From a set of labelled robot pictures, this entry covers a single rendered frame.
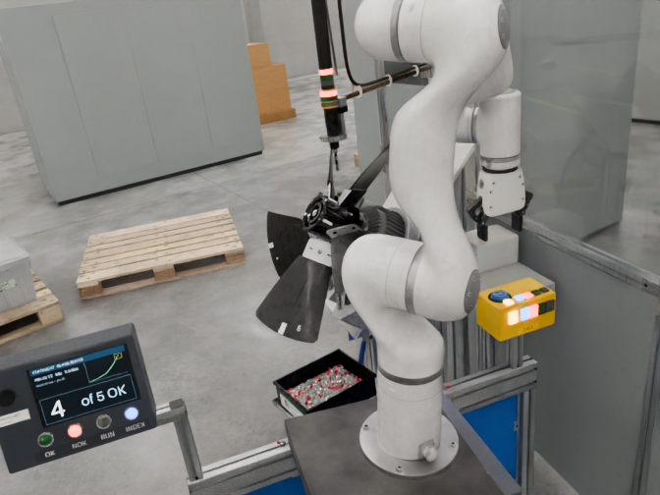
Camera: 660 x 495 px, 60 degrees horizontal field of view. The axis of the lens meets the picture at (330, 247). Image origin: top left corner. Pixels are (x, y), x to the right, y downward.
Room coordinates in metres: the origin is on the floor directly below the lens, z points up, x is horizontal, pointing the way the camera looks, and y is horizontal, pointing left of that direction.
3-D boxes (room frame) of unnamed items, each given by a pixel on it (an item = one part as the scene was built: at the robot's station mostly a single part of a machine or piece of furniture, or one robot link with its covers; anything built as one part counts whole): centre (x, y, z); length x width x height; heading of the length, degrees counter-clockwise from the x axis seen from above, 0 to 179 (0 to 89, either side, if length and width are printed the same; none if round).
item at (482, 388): (1.10, -0.06, 0.82); 0.90 x 0.04 x 0.08; 107
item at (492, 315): (1.21, -0.43, 1.02); 0.16 x 0.10 x 0.11; 107
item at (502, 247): (1.82, -0.54, 0.92); 0.17 x 0.16 x 0.11; 107
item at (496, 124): (1.20, -0.39, 1.49); 0.09 x 0.08 x 0.13; 60
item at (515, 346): (1.21, -0.43, 0.92); 0.03 x 0.03 x 0.12; 17
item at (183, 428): (0.97, 0.35, 0.96); 0.03 x 0.03 x 0.20; 17
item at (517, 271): (1.74, -0.54, 0.85); 0.36 x 0.24 x 0.03; 17
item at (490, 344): (1.74, -0.54, 0.42); 0.04 x 0.04 x 0.83; 17
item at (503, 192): (1.20, -0.39, 1.35); 0.10 x 0.07 x 0.11; 107
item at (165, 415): (0.94, 0.45, 1.04); 0.24 x 0.03 x 0.03; 107
